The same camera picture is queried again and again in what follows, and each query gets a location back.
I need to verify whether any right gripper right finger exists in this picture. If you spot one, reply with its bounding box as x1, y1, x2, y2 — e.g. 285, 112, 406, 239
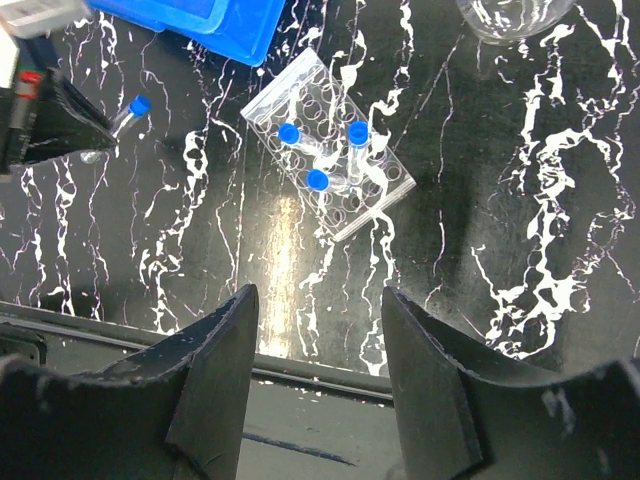
381, 287, 639, 479

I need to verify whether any clear tube rack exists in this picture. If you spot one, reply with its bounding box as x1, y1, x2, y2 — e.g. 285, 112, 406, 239
241, 48, 416, 241

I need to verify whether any small glass beaker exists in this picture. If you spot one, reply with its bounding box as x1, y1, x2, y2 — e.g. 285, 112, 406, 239
456, 0, 575, 45

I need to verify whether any centrifuge tube blue cap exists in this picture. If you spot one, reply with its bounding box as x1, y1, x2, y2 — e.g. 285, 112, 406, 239
278, 123, 322, 156
80, 95, 152, 164
347, 120, 369, 185
306, 169, 349, 192

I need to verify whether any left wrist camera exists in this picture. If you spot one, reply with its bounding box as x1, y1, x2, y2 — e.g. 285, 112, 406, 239
1, 0, 91, 89

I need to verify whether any blue compartment bin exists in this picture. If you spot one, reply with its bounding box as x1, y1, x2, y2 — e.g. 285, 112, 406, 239
88, 0, 285, 67

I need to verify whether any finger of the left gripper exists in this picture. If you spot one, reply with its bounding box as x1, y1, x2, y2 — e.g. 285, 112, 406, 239
21, 69, 116, 164

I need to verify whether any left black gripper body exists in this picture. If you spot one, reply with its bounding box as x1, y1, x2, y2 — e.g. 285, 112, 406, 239
0, 34, 61, 176

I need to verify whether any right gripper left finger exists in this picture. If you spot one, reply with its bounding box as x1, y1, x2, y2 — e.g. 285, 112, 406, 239
1, 284, 259, 479

